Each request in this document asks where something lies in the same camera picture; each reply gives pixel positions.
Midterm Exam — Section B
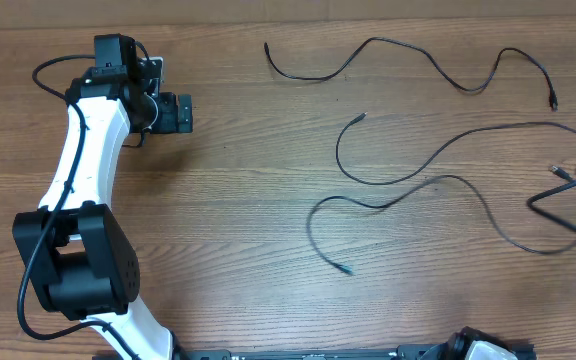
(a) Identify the thick black USB-A cable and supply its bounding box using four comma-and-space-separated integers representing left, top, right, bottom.
263, 36, 560, 112

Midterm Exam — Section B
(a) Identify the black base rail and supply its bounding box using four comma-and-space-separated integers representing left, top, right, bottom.
92, 327, 537, 360

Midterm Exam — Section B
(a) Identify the thin black USB cable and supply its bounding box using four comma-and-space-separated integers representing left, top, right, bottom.
305, 174, 576, 276

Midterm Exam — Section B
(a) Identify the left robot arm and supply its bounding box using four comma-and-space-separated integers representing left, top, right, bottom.
12, 34, 193, 359

